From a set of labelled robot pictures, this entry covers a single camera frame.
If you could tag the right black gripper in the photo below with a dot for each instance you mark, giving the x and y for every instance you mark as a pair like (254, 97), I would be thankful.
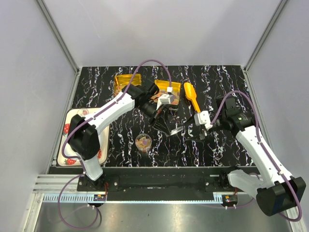
(201, 137)

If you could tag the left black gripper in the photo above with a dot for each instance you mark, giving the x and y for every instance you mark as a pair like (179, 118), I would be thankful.
(162, 124)

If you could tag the white jar lid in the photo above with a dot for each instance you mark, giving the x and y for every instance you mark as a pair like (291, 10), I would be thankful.
(175, 131)

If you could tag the clear plastic jar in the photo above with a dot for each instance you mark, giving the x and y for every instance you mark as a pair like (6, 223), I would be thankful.
(143, 144)

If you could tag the yellow plastic scoop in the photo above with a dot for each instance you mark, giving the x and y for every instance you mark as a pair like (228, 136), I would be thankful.
(191, 95)

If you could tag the gold tin with gummies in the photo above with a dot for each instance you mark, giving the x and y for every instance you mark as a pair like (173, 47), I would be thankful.
(164, 89)

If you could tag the gold tin with lollipops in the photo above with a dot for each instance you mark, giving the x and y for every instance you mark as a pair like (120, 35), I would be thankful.
(120, 81)

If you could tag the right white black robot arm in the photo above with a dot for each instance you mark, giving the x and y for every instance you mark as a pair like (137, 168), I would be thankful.
(277, 190)

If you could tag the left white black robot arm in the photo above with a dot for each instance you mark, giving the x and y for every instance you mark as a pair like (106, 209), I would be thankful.
(84, 132)

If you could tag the black marble pattern mat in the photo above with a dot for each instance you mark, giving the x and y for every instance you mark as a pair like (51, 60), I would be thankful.
(95, 88)

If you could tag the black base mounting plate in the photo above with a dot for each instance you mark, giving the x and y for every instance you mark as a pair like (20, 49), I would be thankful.
(160, 184)

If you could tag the small clear cup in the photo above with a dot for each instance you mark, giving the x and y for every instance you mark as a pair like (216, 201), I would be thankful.
(82, 112)

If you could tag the white paper plate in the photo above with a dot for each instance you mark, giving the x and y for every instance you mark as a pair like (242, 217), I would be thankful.
(68, 151)

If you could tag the strawberry pattern tray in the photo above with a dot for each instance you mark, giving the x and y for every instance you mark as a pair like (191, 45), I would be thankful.
(104, 141)

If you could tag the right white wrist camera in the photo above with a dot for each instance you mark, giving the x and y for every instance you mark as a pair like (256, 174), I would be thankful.
(203, 119)

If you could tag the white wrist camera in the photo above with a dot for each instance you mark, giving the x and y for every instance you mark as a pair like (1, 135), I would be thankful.
(203, 119)
(166, 98)

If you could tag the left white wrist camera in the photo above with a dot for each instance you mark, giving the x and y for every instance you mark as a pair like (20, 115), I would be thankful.
(166, 98)

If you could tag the aluminium rail base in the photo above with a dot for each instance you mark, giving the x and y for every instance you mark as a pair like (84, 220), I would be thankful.
(63, 188)

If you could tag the left aluminium frame post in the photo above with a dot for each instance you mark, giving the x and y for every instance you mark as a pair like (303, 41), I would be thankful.
(57, 35)

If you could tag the aluminium frame post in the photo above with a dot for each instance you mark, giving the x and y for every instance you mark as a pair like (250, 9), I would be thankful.
(270, 26)
(57, 35)

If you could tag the right aluminium frame post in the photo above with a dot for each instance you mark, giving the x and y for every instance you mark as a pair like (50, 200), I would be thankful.
(270, 26)

